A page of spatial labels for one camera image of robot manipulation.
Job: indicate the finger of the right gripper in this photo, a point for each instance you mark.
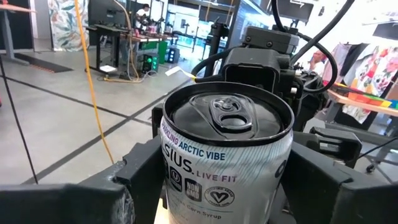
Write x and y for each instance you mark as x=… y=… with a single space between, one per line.
x=339 y=144
x=157 y=119

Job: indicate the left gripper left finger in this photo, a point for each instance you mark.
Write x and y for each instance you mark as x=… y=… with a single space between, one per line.
x=93 y=202

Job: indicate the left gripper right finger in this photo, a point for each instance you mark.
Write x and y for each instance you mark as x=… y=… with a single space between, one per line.
x=342 y=202

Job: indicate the white Celsius energy drink can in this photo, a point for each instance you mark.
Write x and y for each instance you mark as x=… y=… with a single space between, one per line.
x=227 y=174

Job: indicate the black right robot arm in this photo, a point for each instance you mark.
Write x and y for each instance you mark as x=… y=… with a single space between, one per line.
x=267 y=39

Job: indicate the person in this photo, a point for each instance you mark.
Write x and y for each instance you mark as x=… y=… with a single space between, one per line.
x=317 y=62
x=141 y=14

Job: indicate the wooden table colourful blocks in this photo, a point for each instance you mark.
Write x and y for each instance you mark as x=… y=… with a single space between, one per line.
x=357 y=104

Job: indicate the computer tower green lights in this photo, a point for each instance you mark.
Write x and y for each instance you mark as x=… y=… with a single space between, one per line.
x=150 y=62

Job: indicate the green bin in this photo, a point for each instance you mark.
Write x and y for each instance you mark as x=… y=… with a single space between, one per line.
x=161 y=49

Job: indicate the floral patterned garment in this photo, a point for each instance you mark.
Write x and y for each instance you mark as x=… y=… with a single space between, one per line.
x=379 y=71

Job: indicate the black standing desk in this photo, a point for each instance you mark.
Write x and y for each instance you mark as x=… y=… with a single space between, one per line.
x=107 y=29

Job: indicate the lit display screen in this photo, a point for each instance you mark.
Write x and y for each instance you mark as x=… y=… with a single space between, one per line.
x=245 y=18

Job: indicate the black computer monitor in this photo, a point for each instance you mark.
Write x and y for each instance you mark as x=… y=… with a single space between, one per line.
x=105 y=12

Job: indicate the black floor mat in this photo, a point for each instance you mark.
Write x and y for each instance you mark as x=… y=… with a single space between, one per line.
x=43 y=63

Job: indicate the leaf patterned partition panel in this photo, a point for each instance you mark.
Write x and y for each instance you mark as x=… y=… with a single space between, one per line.
x=66 y=28

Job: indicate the wooden top desk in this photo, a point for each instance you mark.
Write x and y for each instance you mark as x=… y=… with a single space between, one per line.
x=7 y=34

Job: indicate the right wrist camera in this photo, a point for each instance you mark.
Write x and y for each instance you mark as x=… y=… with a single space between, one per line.
x=248 y=60

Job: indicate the black camera stand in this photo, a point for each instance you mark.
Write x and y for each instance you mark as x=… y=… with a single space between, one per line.
x=217 y=31

